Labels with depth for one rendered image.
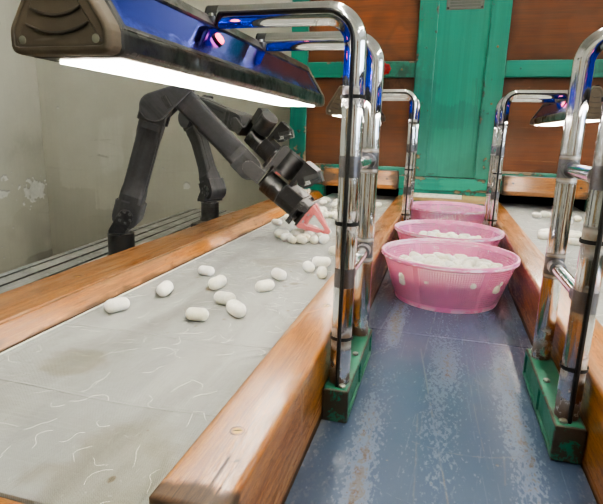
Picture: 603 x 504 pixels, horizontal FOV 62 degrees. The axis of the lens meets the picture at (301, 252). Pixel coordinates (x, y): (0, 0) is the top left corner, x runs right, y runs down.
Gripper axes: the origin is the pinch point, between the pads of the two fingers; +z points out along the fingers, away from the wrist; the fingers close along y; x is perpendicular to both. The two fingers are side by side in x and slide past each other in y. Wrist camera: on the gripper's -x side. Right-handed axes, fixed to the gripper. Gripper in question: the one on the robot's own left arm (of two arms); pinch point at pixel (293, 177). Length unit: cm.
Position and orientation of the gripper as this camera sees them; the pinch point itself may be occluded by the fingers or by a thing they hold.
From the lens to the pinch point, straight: 163.2
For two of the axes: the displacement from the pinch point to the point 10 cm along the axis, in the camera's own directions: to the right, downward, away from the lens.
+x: -6.4, 6.9, 3.4
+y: 2.7, -2.1, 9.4
